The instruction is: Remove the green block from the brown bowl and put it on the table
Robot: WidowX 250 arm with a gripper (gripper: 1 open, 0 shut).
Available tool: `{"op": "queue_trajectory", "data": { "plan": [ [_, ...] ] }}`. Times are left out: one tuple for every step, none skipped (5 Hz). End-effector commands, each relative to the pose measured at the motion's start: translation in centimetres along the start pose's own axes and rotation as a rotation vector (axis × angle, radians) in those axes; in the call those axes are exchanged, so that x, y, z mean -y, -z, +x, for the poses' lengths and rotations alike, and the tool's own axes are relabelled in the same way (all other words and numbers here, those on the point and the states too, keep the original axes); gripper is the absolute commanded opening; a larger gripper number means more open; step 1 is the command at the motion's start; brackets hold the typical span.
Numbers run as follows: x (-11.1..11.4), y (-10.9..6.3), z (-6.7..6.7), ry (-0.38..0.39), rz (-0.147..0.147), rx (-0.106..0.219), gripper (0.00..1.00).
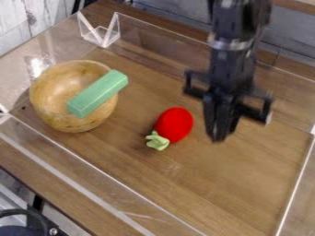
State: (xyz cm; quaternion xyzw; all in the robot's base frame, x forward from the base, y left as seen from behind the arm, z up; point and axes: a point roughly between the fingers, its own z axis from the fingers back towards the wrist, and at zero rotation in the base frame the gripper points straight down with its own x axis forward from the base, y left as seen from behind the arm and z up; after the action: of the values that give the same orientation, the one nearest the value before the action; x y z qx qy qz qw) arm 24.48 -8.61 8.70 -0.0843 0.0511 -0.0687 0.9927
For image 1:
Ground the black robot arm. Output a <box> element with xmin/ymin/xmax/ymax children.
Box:
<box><xmin>183</xmin><ymin>0</ymin><xmax>275</xmax><ymax>142</ymax></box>

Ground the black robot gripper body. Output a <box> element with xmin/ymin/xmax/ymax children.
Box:
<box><xmin>181</xmin><ymin>45</ymin><xmax>276</xmax><ymax>126</ymax></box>

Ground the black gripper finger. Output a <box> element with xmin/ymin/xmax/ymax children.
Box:
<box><xmin>203</xmin><ymin>95</ymin><xmax>227</xmax><ymax>142</ymax></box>
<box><xmin>222</xmin><ymin>104</ymin><xmax>242</xmax><ymax>140</ymax></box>

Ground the brown wooden bowl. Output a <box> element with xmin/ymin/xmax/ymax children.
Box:
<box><xmin>29</xmin><ymin>60</ymin><xmax>119</xmax><ymax>133</ymax></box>

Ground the red plush strawberry toy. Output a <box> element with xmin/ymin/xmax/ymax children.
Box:
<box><xmin>145</xmin><ymin>107</ymin><xmax>195</xmax><ymax>151</ymax></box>

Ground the black clamp with cable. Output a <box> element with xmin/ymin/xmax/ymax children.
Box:
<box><xmin>0</xmin><ymin>195</ymin><xmax>69</xmax><ymax>236</ymax></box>

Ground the clear acrylic tray enclosure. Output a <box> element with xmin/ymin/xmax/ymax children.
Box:
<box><xmin>0</xmin><ymin>18</ymin><xmax>315</xmax><ymax>236</ymax></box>

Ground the green rectangular block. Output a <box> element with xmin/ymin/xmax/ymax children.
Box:
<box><xmin>67</xmin><ymin>69</ymin><xmax>128</xmax><ymax>118</ymax></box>

